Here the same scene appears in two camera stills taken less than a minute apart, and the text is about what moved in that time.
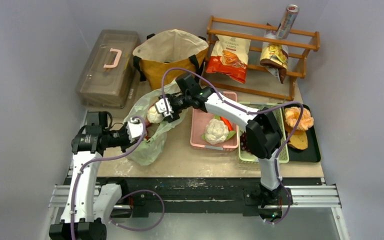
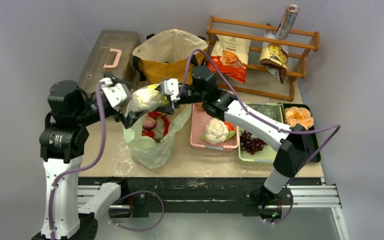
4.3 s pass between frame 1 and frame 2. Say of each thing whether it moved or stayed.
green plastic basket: stayed
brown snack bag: stayed
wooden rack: stayed
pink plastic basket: stayed
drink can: stayed
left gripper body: moved
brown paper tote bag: stayed
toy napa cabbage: moved
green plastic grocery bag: moved
